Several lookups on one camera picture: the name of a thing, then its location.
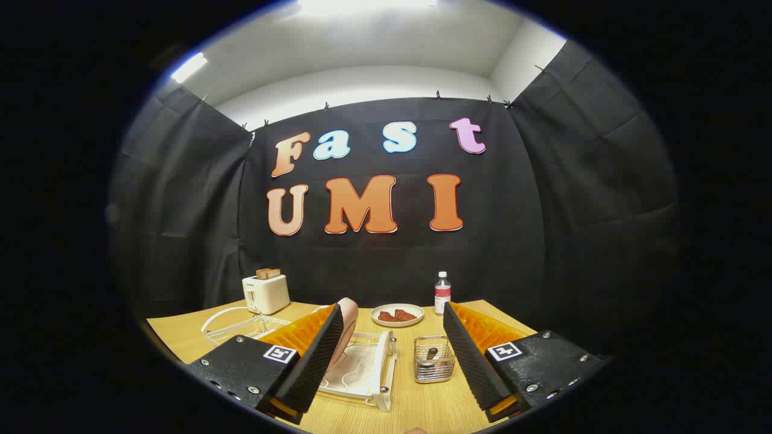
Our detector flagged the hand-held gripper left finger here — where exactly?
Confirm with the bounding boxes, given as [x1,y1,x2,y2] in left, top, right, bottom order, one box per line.
[188,303,346,426]

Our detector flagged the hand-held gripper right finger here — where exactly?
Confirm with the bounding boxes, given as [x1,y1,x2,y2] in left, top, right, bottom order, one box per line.
[442,301,607,423]

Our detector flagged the metal wire basket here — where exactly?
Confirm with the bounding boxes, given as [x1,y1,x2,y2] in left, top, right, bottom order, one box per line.
[414,336,456,384]

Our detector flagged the pink plate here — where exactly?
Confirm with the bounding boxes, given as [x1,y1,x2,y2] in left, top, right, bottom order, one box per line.
[326,297,359,371]

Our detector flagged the white wire dish rack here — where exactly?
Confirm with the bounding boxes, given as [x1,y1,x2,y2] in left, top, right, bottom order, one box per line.
[201,304,399,413]

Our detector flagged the white round dish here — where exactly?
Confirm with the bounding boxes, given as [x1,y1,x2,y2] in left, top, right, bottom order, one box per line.
[370,303,425,328]

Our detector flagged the red label water bottle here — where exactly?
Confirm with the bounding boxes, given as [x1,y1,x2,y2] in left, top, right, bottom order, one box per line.
[434,271,452,316]

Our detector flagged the white toaster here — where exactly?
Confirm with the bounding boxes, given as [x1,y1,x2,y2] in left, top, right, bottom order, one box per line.
[242,274,291,315]

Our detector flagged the black backdrop cloth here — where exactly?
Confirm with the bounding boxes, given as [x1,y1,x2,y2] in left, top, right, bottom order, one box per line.
[107,39,681,356]

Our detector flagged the long ceiling light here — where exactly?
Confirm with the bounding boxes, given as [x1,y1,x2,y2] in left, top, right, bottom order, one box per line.
[171,52,208,84]

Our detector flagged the wide ceiling light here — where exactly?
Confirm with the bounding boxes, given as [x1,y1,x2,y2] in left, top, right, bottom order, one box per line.
[296,0,438,17]

